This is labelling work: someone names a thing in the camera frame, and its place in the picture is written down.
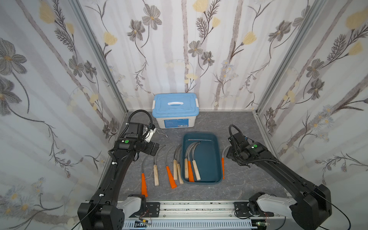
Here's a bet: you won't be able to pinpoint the thin orange handle sickle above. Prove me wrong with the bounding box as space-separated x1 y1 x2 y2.
221 145 231 180

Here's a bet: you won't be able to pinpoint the white storage box blue lid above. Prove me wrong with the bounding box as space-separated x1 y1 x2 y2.
152 93 199 129

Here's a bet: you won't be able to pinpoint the wooden handle sickle beside bin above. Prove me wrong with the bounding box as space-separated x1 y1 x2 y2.
177 150 184 185

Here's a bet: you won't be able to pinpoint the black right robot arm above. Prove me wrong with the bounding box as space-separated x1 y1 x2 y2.
227 132 332 230

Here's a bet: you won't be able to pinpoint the orange handle sickle far left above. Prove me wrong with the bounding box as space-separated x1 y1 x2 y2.
141 155 149 197

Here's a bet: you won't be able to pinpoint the teal plastic storage bin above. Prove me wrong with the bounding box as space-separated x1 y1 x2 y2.
181 132 223 185

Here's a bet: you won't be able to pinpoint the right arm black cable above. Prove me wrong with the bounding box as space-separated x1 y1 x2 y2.
228 124 352 230

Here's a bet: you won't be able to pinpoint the bagged blue face masks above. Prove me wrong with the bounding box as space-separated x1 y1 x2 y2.
129 152 140 163

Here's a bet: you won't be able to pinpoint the orange handle sickle group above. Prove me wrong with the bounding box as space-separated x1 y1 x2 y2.
186 141 200 182

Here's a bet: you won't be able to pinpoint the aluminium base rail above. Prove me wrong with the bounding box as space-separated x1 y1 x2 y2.
83 199 321 230

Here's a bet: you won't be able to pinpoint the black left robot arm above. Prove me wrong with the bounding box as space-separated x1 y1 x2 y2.
77 135 160 230

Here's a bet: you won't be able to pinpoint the wooden handle sickle group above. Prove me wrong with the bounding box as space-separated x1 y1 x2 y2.
184 149 188 179

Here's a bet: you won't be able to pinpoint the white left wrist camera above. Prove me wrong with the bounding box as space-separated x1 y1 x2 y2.
143 126 156 142

